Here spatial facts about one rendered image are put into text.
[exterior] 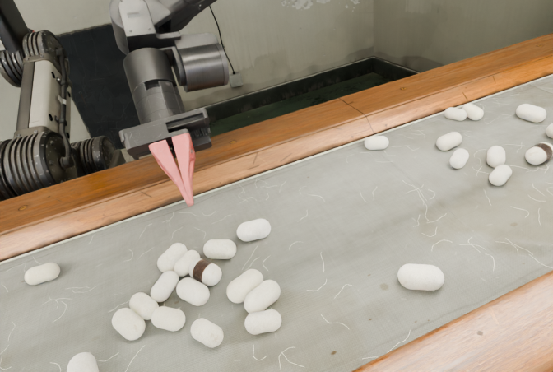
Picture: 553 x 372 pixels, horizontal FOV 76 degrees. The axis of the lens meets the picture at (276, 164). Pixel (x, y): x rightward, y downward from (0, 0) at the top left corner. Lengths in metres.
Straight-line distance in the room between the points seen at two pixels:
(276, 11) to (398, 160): 2.09
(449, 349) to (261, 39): 2.33
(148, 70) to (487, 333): 0.43
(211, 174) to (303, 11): 2.17
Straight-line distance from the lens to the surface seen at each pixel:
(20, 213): 0.59
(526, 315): 0.34
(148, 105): 0.45
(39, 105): 0.81
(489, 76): 0.73
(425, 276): 0.35
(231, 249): 0.39
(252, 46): 2.49
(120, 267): 0.45
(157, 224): 0.48
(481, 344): 0.31
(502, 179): 0.48
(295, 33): 2.60
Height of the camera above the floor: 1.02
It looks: 33 degrees down
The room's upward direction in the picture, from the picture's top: 10 degrees counter-clockwise
